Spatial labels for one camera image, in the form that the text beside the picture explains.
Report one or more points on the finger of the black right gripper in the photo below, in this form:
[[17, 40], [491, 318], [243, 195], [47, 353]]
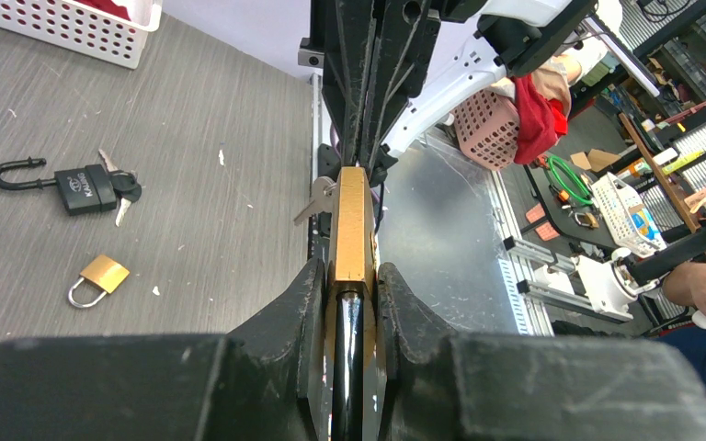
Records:
[[400, 26], [346, 30]]

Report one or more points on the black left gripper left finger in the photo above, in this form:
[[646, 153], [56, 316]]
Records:
[[260, 381]]

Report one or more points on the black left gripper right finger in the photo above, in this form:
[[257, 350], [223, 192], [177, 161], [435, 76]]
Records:
[[444, 384]]

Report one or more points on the large brass padlock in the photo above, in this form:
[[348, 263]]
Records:
[[350, 319]]

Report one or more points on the silver key bunch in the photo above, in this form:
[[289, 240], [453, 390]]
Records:
[[322, 199]]

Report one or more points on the black-headed key bunch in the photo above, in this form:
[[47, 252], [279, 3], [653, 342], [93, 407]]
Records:
[[125, 185]]

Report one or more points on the black padlock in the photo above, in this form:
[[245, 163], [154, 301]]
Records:
[[82, 190]]

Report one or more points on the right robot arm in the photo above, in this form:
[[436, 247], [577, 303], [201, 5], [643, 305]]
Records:
[[473, 44]]

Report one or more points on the pink perforated basket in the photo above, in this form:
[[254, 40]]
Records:
[[486, 126]]

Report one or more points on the red cloth in pink basket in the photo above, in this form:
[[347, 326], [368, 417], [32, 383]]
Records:
[[543, 107]]

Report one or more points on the small brass padlock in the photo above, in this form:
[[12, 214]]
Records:
[[104, 273]]

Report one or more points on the white perforated plastic basket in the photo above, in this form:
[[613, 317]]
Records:
[[76, 26]]

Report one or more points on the white basket on side table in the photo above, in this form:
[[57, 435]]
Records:
[[629, 221]]

